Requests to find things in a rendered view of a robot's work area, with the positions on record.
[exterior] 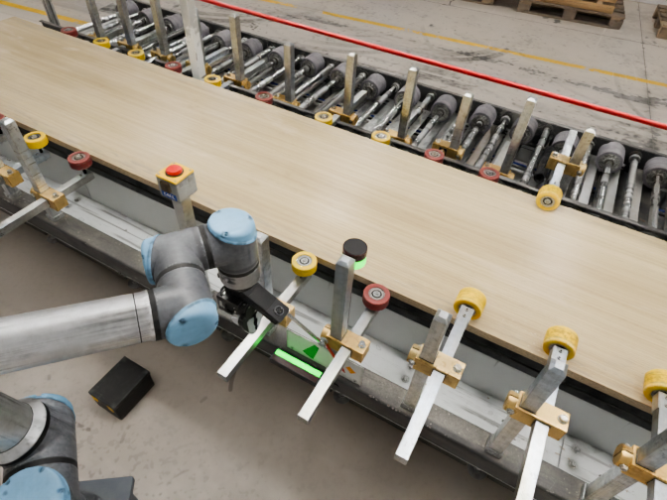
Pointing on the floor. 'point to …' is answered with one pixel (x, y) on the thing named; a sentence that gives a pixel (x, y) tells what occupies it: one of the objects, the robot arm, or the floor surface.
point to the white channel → (193, 39)
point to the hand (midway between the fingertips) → (255, 330)
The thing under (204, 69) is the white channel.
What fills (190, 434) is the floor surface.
